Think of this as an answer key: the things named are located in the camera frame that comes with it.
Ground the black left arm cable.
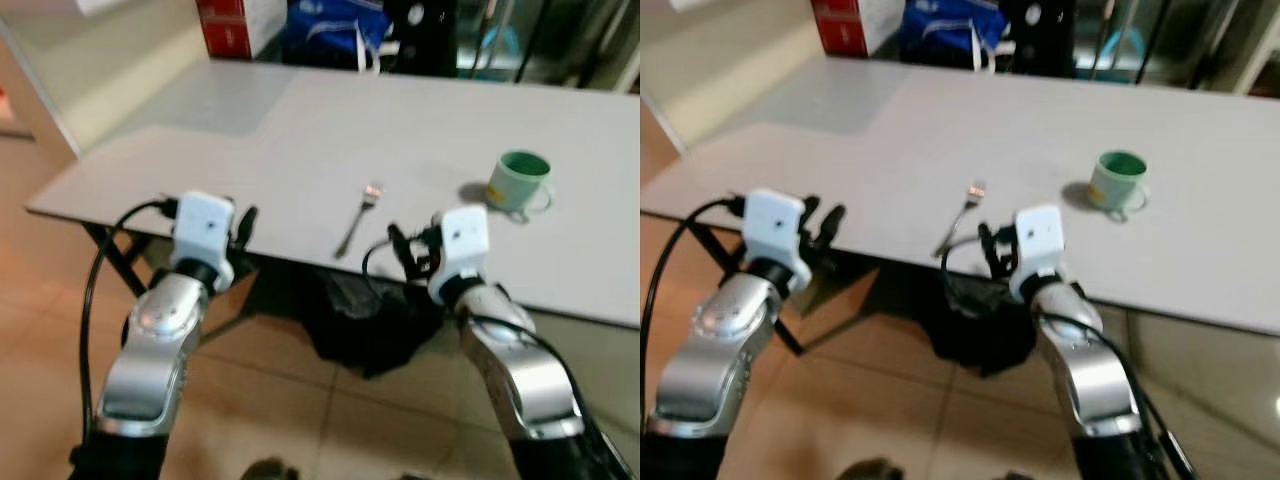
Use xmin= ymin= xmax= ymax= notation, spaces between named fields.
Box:
xmin=78 ymin=199 xmax=180 ymax=446
xmin=643 ymin=197 xmax=747 ymax=406

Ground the black plastic bag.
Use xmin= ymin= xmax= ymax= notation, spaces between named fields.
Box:
xmin=922 ymin=268 xmax=1043 ymax=378
xmin=298 ymin=262 xmax=453 ymax=380

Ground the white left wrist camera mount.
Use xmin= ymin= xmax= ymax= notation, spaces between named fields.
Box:
xmin=171 ymin=191 xmax=238 ymax=292
xmin=741 ymin=187 xmax=814 ymax=292

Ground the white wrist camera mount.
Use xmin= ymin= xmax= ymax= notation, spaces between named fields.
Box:
xmin=741 ymin=187 xmax=814 ymax=292
xmin=171 ymin=191 xmax=238 ymax=292
xmin=1007 ymin=203 xmax=1068 ymax=304
xmin=427 ymin=204 xmax=494 ymax=305

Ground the blue bag with white print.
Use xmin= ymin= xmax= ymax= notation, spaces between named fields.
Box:
xmin=281 ymin=0 xmax=392 ymax=74
xmin=897 ymin=0 xmax=1010 ymax=72

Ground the red cardboard box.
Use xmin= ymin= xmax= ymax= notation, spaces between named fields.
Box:
xmin=195 ymin=0 xmax=253 ymax=60
xmin=809 ymin=0 xmax=878 ymax=57

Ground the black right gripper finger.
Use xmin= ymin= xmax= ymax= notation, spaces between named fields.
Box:
xmin=977 ymin=221 xmax=1004 ymax=278
xmin=387 ymin=223 xmax=416 ymax=280

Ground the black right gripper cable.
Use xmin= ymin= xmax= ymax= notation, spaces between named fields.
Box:
xmin=361 ymin=237 xmax=413 ymax=293
xmin=939 ymin=234 xmax=986 ymax=286

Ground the black table leg frame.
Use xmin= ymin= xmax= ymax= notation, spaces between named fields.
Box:
xmin=688 ymin=220 xmax=807 ymax=358
xmin=84 ymin=221 xmax=253 ymax=343

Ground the green ceramic mug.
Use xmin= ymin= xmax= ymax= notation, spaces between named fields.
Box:
xmin=1087 ymin=149 xmax=1152 ymax=222
xmin=485 ymin=149 xmax=555 ymax=222

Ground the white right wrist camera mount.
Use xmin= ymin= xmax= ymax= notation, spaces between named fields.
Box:
xmin=427 ymin=204 xmax=494 ymax=305
xmin=1007 ymin=203 xmax=1068 ymax=304

